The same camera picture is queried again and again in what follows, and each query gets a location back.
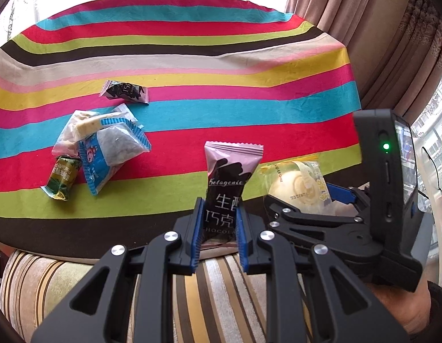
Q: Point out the colourful striped blanket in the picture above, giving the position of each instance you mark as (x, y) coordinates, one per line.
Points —
(206, 78)

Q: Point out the blue white snack packet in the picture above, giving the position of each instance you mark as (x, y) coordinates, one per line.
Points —
(110, 150)

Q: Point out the dark green snack packet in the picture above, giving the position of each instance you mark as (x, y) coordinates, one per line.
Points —
(61, 178)

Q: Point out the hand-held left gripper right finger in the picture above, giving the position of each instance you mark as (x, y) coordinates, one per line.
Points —
(242, 243)

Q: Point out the beige curtain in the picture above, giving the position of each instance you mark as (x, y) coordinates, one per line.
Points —
(367, 43)

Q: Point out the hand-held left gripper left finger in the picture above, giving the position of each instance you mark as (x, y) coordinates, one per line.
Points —
(195, 235)

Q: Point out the person's right hand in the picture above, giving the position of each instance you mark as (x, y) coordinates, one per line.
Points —
(403, 307)

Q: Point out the clear cream cake packet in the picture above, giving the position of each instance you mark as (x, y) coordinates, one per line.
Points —
(92, 123)

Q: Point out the brown pink chocolate packet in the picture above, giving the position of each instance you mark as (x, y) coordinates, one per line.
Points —
(228, 185)

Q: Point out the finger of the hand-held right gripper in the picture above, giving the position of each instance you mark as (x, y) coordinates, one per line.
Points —
(340, 193)
(314, 225)

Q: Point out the small black pink chocolate packet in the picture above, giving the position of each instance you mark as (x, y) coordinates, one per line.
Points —
(124, 91)

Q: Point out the yellow clear cake packet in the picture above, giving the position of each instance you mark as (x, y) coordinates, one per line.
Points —
(296, 185)

